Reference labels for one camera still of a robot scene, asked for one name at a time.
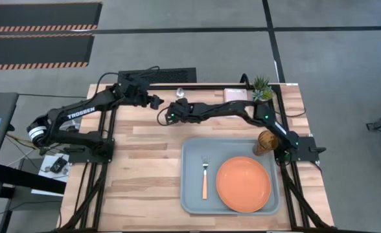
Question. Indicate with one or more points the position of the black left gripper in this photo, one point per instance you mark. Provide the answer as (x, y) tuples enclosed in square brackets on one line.
[(138, 92)]

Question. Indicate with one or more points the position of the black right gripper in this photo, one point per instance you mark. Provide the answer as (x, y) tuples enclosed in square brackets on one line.
[(182, 111)]

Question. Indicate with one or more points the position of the brown wooden cup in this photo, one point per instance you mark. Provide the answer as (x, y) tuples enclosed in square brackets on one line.
[(264, 142)]

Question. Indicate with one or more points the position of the orange round plate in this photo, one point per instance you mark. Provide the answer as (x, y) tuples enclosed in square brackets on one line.
[(242, 184)]

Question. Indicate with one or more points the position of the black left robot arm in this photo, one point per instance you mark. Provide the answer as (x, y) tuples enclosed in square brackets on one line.
[(80, 113)]

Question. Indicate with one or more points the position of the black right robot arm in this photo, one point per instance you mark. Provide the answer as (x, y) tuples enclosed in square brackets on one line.
[(226, 108)]

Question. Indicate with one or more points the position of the grey plastic tray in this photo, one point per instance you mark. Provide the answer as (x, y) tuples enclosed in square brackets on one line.
[(193, 194)]

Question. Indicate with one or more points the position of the black floor vent grille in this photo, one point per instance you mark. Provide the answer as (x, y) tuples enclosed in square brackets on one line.
[(171, 76)]

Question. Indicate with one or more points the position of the potted succulent plant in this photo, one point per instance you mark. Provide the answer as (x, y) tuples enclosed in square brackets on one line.
[(261, 89)]

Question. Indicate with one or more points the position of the small black device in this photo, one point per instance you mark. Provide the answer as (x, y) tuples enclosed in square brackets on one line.
[(58, 164)]

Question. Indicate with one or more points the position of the white paper sheet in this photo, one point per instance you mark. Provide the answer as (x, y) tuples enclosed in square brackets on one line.
[(56, 176)]

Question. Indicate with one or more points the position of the black hazard-striped floor mat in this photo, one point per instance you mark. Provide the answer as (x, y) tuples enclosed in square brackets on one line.
[(35, 50), (41, 14)]

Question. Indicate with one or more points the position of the black desk crossbeam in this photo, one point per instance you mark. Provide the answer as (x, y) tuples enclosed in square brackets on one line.
[(25, 178)]

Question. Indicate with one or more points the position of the black aluminium table frame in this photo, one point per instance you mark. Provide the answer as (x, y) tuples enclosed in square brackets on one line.
[(203, 86)]

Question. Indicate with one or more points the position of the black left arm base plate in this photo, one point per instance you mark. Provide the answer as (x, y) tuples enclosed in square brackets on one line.
[(80, 155)]

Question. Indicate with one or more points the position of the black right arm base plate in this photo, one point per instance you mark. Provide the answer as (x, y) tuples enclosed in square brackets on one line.
[(307, 147)]

